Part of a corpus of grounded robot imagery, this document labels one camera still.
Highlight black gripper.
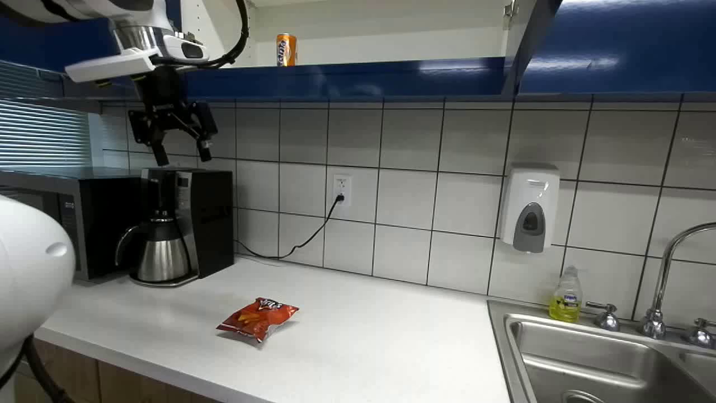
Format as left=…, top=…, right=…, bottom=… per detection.
left=127, top=65, right=218, bottom=169

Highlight orange Fanta soda can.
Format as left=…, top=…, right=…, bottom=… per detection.
left=274, top=31, right=300, bottom=69

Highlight blue cabinet door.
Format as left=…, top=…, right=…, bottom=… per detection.
left=0, top=9, right=188, bottom=77
left=499, top=0, right=563, bottom=99

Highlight open blue upper cabinet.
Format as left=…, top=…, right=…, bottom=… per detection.
left=176, top=0, right=523, bottom=104

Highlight wooden lower cabinet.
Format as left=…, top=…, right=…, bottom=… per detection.
left=14, top=339, right=218, bottom=403

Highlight closed blue upper cabinet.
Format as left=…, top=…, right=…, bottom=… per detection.
left=520, top=0, right=716, bottom=99

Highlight black coffee maker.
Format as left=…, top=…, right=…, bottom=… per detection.
left=140, top=167, right=236, bottom=287

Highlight stainless steel coffee carafe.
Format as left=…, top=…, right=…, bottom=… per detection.
left=111, top=216, right=195, bottom=287

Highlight black microwave oven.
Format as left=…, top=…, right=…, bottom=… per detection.
left=0, top=169, right=142, bottom=284

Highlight window blinds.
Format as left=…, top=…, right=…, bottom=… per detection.
left=0, top=59, right=142, bottom=174

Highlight red chip bag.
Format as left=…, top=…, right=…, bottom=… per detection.
left=215, top=295, right=300, bottom=348

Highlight stainless steel sink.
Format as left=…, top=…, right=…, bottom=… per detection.
left=488, top=299, right=716, bottom=403

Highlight chrome sink faucet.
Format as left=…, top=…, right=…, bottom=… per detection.
left=583, top=219, right=716, bottom=349

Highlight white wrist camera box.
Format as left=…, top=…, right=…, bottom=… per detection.
left=65, top=47, right=159, bottom=85

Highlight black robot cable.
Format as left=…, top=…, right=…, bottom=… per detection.
left=199, top=0, right=253, bottom=71

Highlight black power cord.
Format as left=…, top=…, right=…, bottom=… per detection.
left=233, top=192, right=347, bottom=262

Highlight white wall outlet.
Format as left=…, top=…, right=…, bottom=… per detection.
left=329, top=173, right=354, bottom=211

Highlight black floor cable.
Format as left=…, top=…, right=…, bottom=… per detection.
left=0, top=333, right=73, bottom=403

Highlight white wall soap dispenser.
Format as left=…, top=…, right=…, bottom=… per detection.
left=499, top=163, right=562, bottom=256

